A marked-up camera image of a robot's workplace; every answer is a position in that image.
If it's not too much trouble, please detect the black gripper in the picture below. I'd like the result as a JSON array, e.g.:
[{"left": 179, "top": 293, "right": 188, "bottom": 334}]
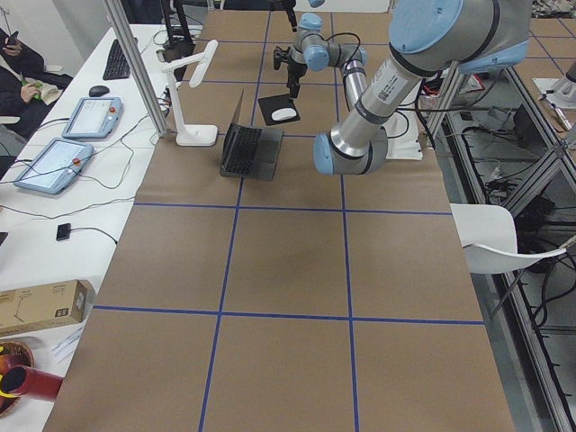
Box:
[{"left": 273, "top": 9, "right": 308, "bottom": 98}]

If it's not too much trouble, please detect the black mouse pad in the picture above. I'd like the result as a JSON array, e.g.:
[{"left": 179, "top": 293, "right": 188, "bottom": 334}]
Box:
[{"left": 257, "top": 94, "right": 301, "bottom": 126}]

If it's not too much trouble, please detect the white computer mouse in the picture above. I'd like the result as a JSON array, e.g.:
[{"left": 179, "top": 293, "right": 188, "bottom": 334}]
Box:
[{"left": 271, "top": 107, "right": 297, "bottom": 122}]

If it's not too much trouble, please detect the grey laptop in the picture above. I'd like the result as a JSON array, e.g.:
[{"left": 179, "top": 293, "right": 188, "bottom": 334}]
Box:
[{"left": 220, "top": 91, "right": 284, "bottom": 181}]

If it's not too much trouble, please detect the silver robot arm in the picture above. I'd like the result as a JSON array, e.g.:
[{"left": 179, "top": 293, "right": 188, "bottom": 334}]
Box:
[
  {"left": 274, "top": 0, "right": 532, "bottom": 175},
  {"left": 282, "top": 0, "right": 324, "bottom": 32}
]

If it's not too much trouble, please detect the white desk lamp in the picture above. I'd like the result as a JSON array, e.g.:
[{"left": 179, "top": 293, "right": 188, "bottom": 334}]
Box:
[{"left": 161, "top": 40, "right": 219, "bottom": 147}]

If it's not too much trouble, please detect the black computer mouse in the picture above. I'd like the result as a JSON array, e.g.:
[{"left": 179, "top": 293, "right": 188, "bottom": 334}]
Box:
[{"left": 88, "top": 85, "right": 110, "bottom": 97}]

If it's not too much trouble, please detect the black keyboard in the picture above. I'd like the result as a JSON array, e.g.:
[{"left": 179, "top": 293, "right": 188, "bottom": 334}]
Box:
[{"left": 103, "top": 39, "right": 131, "bottom": 81}]

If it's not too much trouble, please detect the far blue teach pendant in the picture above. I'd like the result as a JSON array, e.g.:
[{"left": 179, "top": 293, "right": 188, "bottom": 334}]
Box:
[{"left": 61, "top": 96, "right": 123, "bottom": 140}]

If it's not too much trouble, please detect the blue teach pendant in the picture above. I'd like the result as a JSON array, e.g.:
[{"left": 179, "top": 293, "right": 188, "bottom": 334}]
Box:
[
  {"left": 61, "top": 96, "right": 123, "bottom": 140},
  {"left": 13, "top": 138, "right": 95, "bottom": 195}
]

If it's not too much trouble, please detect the near blue teach pendant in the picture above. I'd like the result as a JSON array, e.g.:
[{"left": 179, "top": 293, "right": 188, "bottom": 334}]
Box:
[{"left": 13, "top": 138, "right": 95, "bottom": 195}]

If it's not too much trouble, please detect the white chair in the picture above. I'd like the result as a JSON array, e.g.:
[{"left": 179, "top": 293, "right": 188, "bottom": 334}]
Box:
[{"left": 450, "top": 203, "right": 566, "bottom": 275}]

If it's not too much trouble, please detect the seated person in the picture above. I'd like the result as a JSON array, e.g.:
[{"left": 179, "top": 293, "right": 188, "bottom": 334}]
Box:
[{"left": 1, "top": 30, "right": 73, "bottom": 139}]

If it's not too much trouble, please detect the small black device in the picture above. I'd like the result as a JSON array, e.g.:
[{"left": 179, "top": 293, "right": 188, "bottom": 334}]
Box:
[{"left": 56, "top": 223, "right": 72, "bottom": 241}]

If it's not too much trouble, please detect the cardboard box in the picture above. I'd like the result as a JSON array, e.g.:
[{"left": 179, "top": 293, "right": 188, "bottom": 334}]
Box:
[{"left": 1, "top": 280, "right": 95, "bottom": 337}]

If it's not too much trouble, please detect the red cylinder toy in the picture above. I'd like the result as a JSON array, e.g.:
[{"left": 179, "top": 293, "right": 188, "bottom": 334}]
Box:
[{"left": 1, "top": 365, "right": 64, "bottom": 401}]

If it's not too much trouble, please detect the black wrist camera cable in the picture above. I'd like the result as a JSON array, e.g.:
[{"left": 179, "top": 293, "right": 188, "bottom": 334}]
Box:
[{"left": 323, "top": 31, "right": 364, "bottom": 64}]

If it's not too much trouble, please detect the white camera mast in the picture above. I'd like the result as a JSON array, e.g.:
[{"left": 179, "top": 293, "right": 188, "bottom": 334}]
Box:
[{"left": 384, "top": 112, "right": 423, "bottom": 161}]

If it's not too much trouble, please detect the aluminium frame post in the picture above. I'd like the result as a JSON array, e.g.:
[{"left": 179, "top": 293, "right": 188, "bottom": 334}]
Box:
[{"left": 103, "top": 0, "right": 168, "bottom": 137}]

